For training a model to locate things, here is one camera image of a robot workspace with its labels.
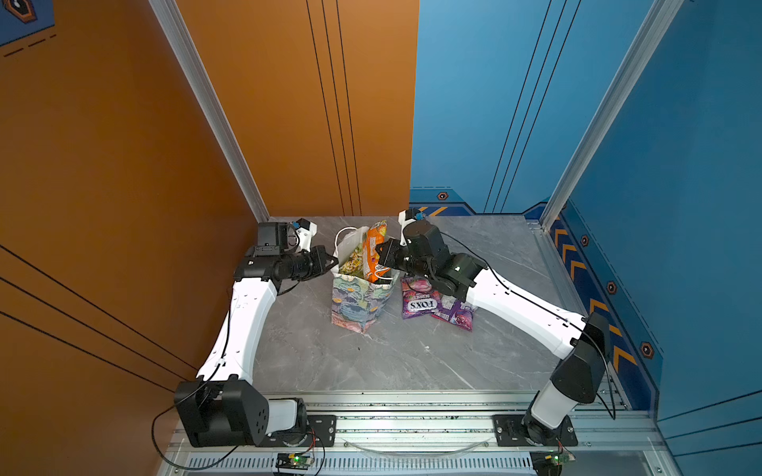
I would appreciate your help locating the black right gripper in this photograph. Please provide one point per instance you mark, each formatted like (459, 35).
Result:
(388, 259)

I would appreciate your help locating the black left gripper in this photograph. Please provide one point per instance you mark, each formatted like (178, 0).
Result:
(316, 255)

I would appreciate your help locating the orange Fox's candy bag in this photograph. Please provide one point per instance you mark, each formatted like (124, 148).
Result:
(372, 269)

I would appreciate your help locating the floral paper gift bag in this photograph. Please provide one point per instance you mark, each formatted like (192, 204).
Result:
(356, 303)

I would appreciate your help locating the purple Fox's berries candy bag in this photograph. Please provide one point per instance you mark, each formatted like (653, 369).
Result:
(418, 297)

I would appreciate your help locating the purple snack packet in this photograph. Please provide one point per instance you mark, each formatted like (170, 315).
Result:
(455, 312)

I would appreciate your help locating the orange green noodle snack bag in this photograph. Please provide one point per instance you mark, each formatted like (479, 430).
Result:
(354, 265)

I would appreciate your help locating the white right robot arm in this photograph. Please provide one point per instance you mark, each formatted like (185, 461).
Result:
(580, 342)

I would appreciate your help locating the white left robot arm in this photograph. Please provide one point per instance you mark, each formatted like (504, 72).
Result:
(221, 407)

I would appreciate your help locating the left green circuit board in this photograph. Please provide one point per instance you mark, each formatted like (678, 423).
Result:
(294, 463)

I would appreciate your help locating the green circuit board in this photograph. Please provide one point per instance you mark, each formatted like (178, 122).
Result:
(560, 459)
(294, 463)

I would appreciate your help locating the right green circuit board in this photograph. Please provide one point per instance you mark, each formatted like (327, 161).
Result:
(560, 459)

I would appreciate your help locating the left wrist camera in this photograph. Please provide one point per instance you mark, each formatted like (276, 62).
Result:
(305, 231)

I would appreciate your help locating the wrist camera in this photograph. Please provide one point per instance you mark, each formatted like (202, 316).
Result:
(407, 217)
(305, 231)

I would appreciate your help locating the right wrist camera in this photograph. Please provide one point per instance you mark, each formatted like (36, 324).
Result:
(407, 217)

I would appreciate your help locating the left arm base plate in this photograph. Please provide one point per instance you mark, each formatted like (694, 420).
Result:
(322, 428)

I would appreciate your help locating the aluminium front rail frame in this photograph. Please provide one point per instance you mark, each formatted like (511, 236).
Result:
(451, 432)

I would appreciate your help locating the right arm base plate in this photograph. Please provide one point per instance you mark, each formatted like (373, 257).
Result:
(510, 430)

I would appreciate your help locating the left aluminium corner post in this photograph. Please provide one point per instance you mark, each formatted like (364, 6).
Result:
(177, 33)

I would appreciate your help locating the aluminium corner post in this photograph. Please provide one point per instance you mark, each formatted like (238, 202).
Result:
(647, 39)
(177, 33)

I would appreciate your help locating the right aluminium corner post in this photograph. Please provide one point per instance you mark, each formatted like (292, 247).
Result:
(647, 39)

